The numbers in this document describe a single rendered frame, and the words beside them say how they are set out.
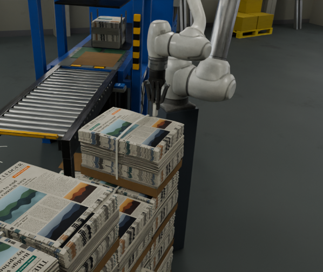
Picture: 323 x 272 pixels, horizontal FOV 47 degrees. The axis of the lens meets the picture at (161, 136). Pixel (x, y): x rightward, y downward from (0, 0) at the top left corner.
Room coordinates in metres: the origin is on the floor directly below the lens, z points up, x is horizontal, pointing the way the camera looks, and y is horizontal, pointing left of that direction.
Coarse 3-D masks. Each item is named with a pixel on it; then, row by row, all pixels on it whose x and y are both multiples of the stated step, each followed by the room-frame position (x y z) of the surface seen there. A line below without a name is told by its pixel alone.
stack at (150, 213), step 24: (120, 192) 1.27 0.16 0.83; (168, 192) 1.36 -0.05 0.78; (120, 216) 1.12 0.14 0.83; (144, 216) 1.13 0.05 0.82; (120, 240) 0.99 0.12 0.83; (144, 240) 1.14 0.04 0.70; (168, 240) 1.40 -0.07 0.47; (120, 264) 0.95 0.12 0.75; (144, 264) 1.16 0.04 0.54; (168, 264) 1.41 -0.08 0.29
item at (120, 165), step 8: (136, 120) 1.51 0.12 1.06; (144, 120) 1.51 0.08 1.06; (136, 128) 1.42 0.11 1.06; (128, 136) 1.34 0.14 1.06; (112, 144) 1.32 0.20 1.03; (120, 144) 1.30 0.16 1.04; (112, 152) 1.32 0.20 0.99; (120, 152) 1.30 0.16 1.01; (112, 160) 1.32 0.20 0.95; (120, 160) 1.30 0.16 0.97; (112, 168) 1.33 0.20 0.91; (120, 168) 1.31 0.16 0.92; (120, 176) 1.31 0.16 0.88
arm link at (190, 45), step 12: (192, 0) 1.74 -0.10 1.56; (192, 12) 1.70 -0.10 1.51; (204, 12) 1.70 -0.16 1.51; (192, 24) 1.64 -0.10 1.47; (204, 24) 1.63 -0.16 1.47; (180, 36) 1.56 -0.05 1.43; (192, 36) 1.53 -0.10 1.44; (204, 36) 1.58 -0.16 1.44; (180, 48) 1.52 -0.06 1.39; (192, 48) 1.50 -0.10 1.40; (204, 48) 1.50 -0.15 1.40; (192, 60) 1.52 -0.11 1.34
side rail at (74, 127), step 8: (112, 72) 3.01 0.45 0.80; (104, 80) 2.79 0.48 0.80; (112, 80) 2.88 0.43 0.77; (104, 88) 2.61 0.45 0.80; (112, 88) 2.87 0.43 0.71; (96, 96) 2.44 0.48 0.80; (104, 96) 2.58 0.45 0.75; (88, 104) 2.28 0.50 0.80; (96, 104) 2.34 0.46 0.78; (104, 104) 2.58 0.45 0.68; (80, 112) 2.14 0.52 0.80; (88, 112) 2.15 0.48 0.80; (96, 112) 2.34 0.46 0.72; (80, 120) 2.02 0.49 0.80; (88, 120) 2.13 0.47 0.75; (72, 128) 1.90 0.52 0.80; (64, 136) 1.80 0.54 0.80; (72, 136) 1.81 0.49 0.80; (64, 144) 1.76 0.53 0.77; (72, 144) 1.80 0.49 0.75; (64, 152) 1.76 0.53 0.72; (72, 152) 1.79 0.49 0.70
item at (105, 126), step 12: (120, 108) 1.62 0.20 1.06; (96, 120) 1.48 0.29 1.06; (108, 120) 1.48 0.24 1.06; (120, 120) 1.49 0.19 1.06; (132, 120) 1.50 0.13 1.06; (84, 132) 1.37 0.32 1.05; (96, 132) 1.36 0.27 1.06; (108, 132) 1.37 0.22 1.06; (84, 144) 1.38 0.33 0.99; (96, 144) 1.35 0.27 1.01; (108, 144) 1.32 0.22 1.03; (84, 156) 1.38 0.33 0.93; (96, 156) 1.35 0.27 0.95; (108, 156) 1.33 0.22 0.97; (96, 168) 1.35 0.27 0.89; (108, 168) 1.33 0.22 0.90
